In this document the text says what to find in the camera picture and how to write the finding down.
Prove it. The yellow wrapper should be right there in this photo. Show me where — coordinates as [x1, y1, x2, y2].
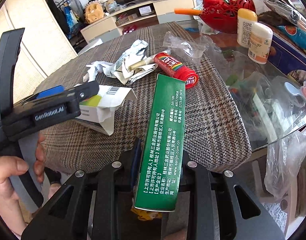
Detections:
[131, 206, 162, 221]

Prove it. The white torn carton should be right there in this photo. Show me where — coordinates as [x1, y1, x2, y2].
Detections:
[76, 85, 137, 136]

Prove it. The silver foil sachet wrapper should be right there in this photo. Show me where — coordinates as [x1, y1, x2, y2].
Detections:
[82, 40, 149, 82]

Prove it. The green medicine box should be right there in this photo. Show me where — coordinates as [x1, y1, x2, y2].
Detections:
[134, 74, 186, 212]

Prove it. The cream wrapper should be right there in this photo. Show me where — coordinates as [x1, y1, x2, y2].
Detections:
[113, 63, 157, 86]

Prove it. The clear tube with cone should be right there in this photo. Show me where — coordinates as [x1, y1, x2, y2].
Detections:
[129, 54, 157, 71]

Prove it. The black trash bin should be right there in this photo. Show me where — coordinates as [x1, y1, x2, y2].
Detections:
[117, 192, 190, 239]

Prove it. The person's left hand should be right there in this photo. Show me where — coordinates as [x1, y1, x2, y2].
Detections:
[0, 133, 46, 237]

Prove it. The grey plaid tablecloth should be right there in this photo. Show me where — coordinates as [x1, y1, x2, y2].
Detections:
[37, 22, 252, 173]

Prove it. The white round stool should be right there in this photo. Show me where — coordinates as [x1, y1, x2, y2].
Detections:
[78, 38, 103, 56]

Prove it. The black coat rack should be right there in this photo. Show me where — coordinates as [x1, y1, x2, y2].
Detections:
[46, 0, 84, 40]

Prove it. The yellow plush backpack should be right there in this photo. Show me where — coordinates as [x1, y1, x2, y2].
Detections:
[85, 2, 105, 24]

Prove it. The pink hairbrush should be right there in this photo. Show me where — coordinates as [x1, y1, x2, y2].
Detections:
[284, 80, 306, 103]

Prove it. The blue cookie tin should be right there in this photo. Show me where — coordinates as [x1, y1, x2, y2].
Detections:
[268, 33, 306, 75]

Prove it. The clear plastic bag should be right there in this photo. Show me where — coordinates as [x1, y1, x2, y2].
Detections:
[163, 31, 212, 66]

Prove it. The white cap supplement bottle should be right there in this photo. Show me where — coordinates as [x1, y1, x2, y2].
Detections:
[248, 22, 273, 64]

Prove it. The beige TV cabinet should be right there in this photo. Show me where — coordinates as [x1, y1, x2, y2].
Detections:
[81, 0, 197, 43]

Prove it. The yellow cap white bottle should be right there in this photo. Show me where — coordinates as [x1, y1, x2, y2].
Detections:
[237, 8, 257, 48]

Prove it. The red openwork basket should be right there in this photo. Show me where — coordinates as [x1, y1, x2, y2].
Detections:
[200, 0, 256, 34]

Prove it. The orange handled tool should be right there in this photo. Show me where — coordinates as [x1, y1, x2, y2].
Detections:
[174, 8, 203, 16]

